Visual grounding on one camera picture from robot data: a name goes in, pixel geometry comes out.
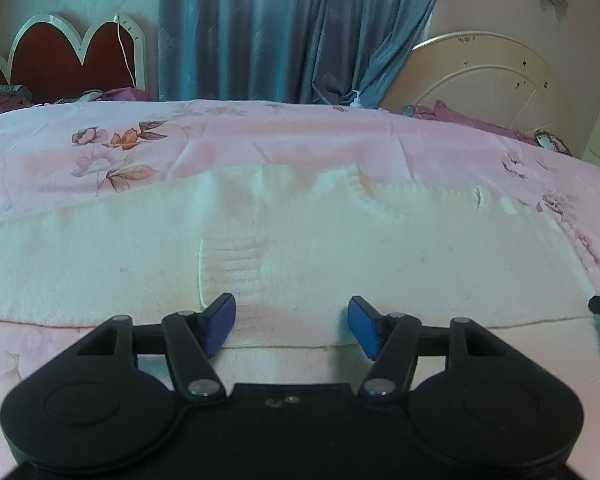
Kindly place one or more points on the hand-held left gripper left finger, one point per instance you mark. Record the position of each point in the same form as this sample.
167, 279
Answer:
221, 321

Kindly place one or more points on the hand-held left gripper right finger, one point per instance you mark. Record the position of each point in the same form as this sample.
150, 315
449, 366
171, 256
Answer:
362, 327

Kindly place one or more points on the white knitted sweater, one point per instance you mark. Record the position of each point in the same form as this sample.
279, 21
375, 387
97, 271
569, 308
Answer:
300, 245

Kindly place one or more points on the pink floral blanket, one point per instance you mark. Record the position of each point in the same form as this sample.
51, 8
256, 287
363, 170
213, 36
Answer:
290, 130

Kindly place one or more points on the small white bottle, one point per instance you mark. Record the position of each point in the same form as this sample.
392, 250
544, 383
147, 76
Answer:
356, 99

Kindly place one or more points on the purple bedding pile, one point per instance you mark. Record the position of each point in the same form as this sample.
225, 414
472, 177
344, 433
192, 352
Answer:
460, 117

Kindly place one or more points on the cream round headboard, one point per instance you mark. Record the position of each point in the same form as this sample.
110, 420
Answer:
490, 85

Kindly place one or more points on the purple crumpled cloth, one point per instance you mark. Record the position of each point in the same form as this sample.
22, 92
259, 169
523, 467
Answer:
55, 96

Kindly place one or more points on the blue curtain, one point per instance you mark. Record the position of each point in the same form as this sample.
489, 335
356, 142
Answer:
290, 30

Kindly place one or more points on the red heart-shaped headboard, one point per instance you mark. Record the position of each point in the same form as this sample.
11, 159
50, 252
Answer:
70, 62

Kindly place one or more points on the small patterned frame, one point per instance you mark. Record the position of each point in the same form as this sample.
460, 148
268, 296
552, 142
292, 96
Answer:
550, 140

